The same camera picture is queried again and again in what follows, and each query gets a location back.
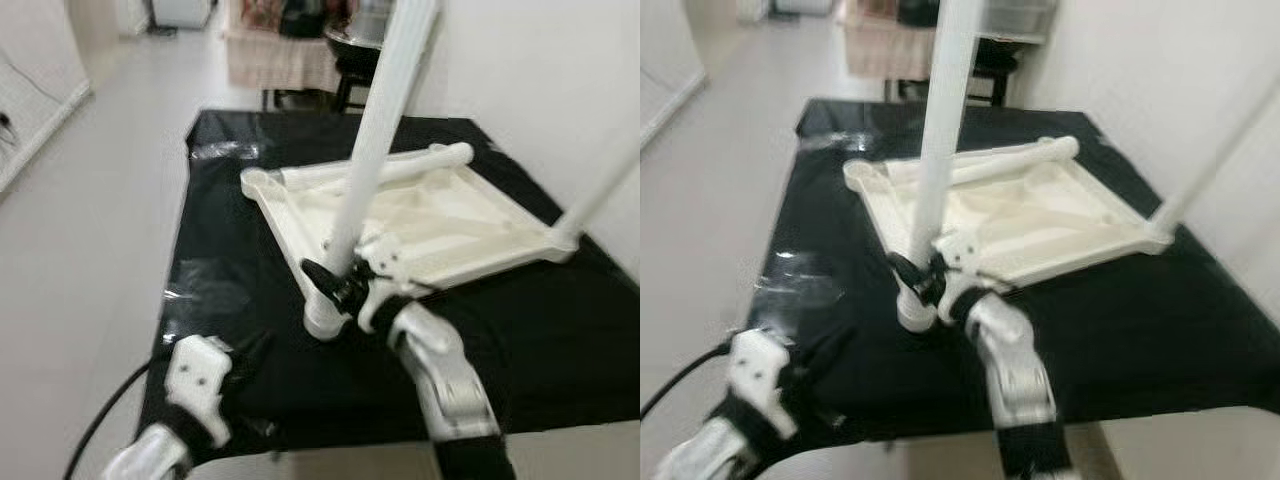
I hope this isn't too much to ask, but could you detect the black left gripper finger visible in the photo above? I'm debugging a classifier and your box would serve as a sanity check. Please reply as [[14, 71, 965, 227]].
[[802, 325, 856, 376], [232, 332, 273, 376]]

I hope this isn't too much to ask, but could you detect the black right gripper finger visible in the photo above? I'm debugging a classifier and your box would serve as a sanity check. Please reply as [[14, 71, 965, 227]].
[[887, 250, 929, 291], [300, 258, 344, 299]]

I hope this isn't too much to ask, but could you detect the white plastic table top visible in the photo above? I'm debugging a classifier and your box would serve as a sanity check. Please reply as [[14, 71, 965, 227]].
[[240, 142, 581, 341], [843, 135, 1173, 333]]

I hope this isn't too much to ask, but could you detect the clear plastic sheet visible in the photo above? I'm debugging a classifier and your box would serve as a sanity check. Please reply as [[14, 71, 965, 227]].
[[165, 258, 251, 321], [800, 130, 871, 151], [190, 140, 263, 161], [755, 250, 846, 311]]

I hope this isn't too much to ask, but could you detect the black tablecloth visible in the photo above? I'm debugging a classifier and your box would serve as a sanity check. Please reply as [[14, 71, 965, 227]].
[[745, 98, 1280, 451], [140, 108, 641, 466]]

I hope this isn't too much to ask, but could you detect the black round stool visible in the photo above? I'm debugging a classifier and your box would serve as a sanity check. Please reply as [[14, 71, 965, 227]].
[[335, 45, 386, 113], [965, 40, 1016, 106]]

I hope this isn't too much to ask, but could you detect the beige cloth covered table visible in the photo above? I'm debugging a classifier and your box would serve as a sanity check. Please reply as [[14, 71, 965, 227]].
[[845, 18, 946, 81], [225, 25, 341, 93]]

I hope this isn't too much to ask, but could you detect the black bag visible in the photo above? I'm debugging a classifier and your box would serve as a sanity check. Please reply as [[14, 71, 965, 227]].
[[898, 0, 946, 26], [280, 0, 331, 39]]

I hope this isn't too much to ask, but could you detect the clear plastic storage box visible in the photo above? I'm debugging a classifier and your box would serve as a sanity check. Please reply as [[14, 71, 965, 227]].
[[980, 0, 1056, 41], [350, 0, 396, 41]]

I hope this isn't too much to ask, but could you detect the red patterned box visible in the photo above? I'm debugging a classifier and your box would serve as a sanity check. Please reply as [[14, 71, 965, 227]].
[[240, 0, 286, 31]]

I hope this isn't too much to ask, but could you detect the black wall cable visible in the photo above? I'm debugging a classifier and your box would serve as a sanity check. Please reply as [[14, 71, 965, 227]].
[[0, 55, 56, 146]]

